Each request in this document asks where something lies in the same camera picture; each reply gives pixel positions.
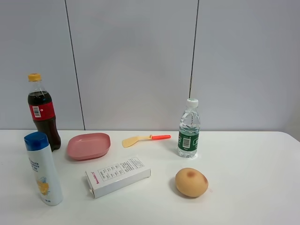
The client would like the white shampoo bottle blue cap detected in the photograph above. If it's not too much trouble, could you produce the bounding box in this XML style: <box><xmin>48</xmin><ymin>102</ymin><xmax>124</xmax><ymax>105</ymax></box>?
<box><xmin>24</xmin><ymin>132</ymin><xmax>63</xmax><ymax>206</ymax></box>

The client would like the clear water bottle green label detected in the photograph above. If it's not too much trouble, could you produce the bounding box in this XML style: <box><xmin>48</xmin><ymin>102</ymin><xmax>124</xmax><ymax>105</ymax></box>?
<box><xmin>177</xmin><ymin>98</ymin><xmax>200</xmax><ymax>158</ymax></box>

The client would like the pink plastic plate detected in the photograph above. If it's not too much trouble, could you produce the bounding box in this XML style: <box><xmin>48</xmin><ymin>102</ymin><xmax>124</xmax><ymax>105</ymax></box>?
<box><xmin>67</xmin><ymin>133</ymin><xmax>111</xmax><ymax>161</ymax></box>

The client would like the tan potato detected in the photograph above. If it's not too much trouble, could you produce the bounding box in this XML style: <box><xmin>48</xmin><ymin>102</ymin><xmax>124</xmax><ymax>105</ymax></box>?
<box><xmin>175</xmin><ymin>168</ymin><xmax>209</xmax><ymax>198</ymax></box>

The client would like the white cardboard box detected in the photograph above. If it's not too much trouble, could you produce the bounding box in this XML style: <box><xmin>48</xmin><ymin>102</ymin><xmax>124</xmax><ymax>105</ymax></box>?
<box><xmin>85</xmin><ymin>156</ymin><xmax>151</xmax><ymax>199</ymax></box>

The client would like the cola bottle yellow cap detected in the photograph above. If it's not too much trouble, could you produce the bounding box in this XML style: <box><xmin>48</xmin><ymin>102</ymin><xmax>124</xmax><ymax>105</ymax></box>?
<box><xmin>27</xmin><ymin>73</ymin><xmax>61</xmax><ymax>151</ymax></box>

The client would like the yellow spatula orange handle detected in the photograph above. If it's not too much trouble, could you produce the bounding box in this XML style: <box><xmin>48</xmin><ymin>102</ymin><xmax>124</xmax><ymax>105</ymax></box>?
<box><xmin>122</xmin><ymin>135</ymin><xmax>172</xmax><ymax>148</ymax></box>

